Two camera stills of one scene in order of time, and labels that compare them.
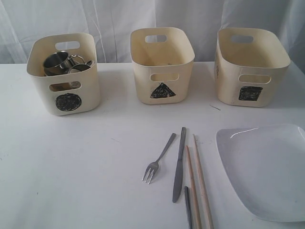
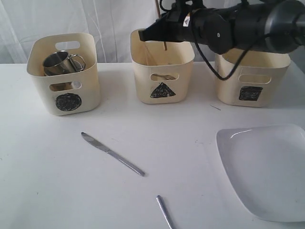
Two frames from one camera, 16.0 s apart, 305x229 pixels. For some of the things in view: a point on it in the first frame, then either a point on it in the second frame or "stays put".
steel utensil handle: x=188 y=207 → x=163 y=208
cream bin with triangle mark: x=163 y=58 stays put
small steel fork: x=153 y=165 → x=166 y=77
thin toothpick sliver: x=215 y=108 stays put
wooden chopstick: x=207 y=197 → x=159 y=15
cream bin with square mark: x=251 y=66 stays put
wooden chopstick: x=197 y=221 → x=147 y=54
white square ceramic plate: x=266 y=166 stays put
